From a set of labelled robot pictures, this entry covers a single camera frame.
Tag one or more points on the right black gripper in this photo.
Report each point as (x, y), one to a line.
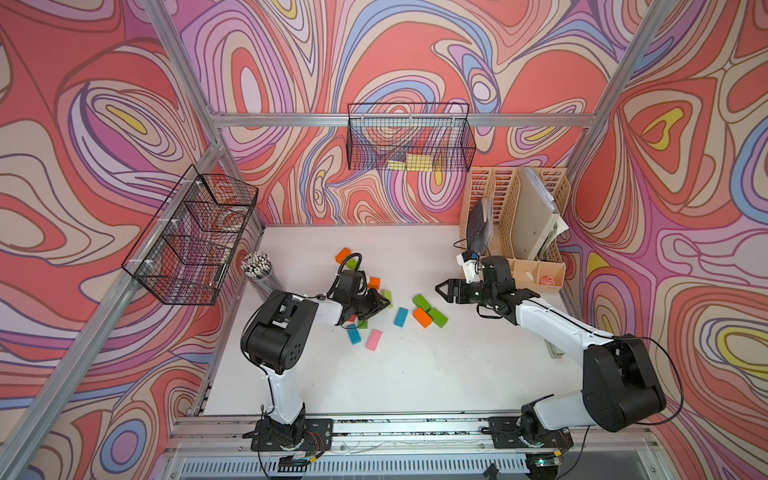
(454, 285)

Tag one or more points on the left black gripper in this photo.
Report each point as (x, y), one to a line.
(374, 302)

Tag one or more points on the light green block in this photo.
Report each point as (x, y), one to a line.
(388, 296)

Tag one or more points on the teal block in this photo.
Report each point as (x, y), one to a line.
(354, 335)
(401, 317)

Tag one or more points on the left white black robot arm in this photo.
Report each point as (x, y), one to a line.
(276, 335)

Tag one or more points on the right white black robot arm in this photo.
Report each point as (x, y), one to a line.
(619, 383)

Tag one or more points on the orange block far back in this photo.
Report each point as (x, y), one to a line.
(342, 256)

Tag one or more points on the orange block right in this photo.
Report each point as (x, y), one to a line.
(422, 317)

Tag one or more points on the pink block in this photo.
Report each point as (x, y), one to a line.
(373, 339)

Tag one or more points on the dark tablet in organizer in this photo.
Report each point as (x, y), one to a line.
(479, 229)

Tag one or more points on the white folder in organizer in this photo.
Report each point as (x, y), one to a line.
(539, 215)

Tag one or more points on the grey stapler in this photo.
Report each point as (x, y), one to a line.
(554, 351)

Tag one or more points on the yellow sticky notes pad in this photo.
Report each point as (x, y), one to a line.
(412, 163)

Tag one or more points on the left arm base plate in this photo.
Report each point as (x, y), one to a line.
(312, 435)

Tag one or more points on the black wire basket back wall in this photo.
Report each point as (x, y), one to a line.
(382, 131)

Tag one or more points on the black wire basket wall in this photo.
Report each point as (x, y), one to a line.
(382, 131)
(184, 255)

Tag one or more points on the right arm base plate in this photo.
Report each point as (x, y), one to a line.
(514, 432)

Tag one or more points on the black wire basket left wall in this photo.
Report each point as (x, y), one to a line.
(184, 255)

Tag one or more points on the aluminium front rail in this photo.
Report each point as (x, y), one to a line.
(379, 434)

